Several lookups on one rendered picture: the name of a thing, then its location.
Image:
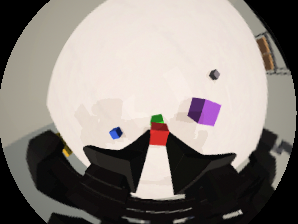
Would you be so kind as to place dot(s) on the green block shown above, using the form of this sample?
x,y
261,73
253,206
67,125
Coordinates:
x,y
158,120

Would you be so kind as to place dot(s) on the purple cube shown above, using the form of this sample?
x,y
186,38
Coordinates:
x,y
204,111

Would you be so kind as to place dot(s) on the red block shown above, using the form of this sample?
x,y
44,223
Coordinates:
x,y
159,134

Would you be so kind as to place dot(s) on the small blue block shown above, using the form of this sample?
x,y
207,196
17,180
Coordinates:
x,y
116,133

